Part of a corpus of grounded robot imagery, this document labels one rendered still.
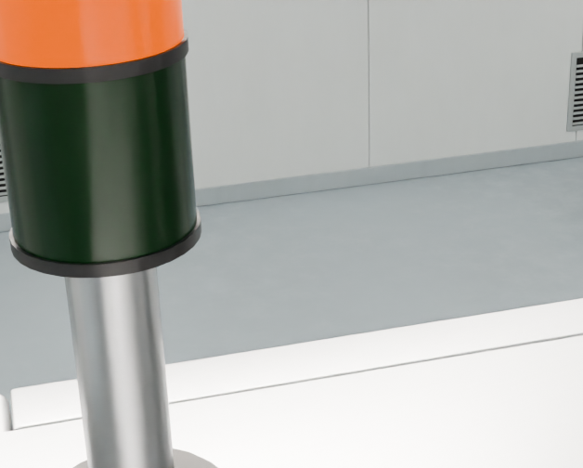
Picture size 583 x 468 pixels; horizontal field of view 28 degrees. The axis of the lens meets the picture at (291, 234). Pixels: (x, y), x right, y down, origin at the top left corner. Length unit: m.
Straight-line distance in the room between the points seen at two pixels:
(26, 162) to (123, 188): 0.02
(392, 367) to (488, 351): 0.04
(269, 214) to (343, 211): 0.38
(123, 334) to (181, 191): 0.04
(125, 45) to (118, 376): 0.09
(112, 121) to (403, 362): 0.20
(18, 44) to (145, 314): 0.08
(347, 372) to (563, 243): 5.24
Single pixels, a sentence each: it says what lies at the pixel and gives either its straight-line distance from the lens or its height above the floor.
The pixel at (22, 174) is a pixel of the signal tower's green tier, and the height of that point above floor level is 2.22.
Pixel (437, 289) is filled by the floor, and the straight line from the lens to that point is 5.17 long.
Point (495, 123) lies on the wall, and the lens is 6.49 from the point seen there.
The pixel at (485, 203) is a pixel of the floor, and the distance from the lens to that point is 6.08.
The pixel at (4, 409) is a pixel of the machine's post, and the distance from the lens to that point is 0.44.
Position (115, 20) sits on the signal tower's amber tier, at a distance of 0.27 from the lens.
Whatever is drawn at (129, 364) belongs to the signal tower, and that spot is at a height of 2.17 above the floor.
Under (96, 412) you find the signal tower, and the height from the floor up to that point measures 2.15.
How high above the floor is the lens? 2.32
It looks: 24 degrees down
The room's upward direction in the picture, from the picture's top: 2 degrees counter-clockwise
